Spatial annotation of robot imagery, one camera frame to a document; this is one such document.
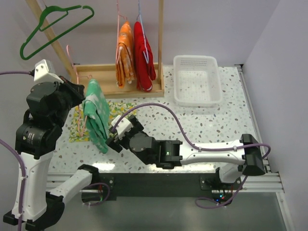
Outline pink wire hanger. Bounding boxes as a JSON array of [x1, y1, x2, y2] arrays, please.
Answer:
[[66, 45, 87, 137], [115, 0, 128, 64]]

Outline green tie-dye trousers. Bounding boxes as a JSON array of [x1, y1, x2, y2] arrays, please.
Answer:
[[82, 79, 110, 154]]

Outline orange tie-dye trousers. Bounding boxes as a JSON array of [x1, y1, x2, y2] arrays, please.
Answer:
[[115, 21, 136, 89]]

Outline blue wire hanger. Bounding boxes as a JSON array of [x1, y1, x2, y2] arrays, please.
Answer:
[[137, 0, 149, 64]]

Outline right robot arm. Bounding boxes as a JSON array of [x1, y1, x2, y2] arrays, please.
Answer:
[[106, 115, 266, 189]]

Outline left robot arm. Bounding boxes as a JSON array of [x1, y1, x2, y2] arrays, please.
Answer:
[[3, 77, 100, 231]]

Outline red trousers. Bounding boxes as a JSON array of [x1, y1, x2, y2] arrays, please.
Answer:
[[133, 22, 156, 92]]

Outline green plastic hanger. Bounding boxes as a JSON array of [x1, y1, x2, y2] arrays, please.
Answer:
[[19, 5, 95, 60]]

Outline lemon print cloth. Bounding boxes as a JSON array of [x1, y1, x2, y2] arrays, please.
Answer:
[[69, 101, 137, 142]]

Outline wooden clothes rack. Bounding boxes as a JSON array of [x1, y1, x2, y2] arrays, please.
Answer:
[[25, 0, 166, 100]]

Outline white plastic basket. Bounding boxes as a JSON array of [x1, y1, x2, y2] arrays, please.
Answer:
[[173, 55, 223, 107]]

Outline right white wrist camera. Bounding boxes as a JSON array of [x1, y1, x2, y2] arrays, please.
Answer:
[[111, 115, 133, 140]]

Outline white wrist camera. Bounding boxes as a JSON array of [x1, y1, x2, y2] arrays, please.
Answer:
[[34, 59, 64, 84], [111, 115, 133, 140]]

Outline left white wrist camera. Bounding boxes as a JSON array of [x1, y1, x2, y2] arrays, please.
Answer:
[[34, 59, 64, 84]]

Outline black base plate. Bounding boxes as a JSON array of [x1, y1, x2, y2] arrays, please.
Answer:
[[81, 173, 243, 203]]

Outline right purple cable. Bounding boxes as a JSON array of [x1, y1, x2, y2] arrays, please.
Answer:
[[111, 103, 272, 209]]

